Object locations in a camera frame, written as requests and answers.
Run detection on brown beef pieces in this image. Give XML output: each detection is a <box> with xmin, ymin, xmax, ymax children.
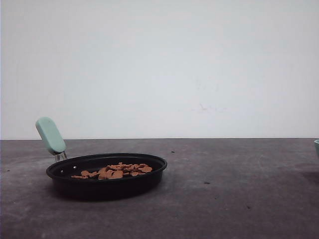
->
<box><xmin>70</xmin><ymin>162</ymin><xmax>153</xmax><ymax>180</ymax></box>

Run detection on black frying pan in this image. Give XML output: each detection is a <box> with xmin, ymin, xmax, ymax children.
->
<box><xmin>35</xmin><ymin>117</ymin><xmax>167</xmax><ymax>200</ymax></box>

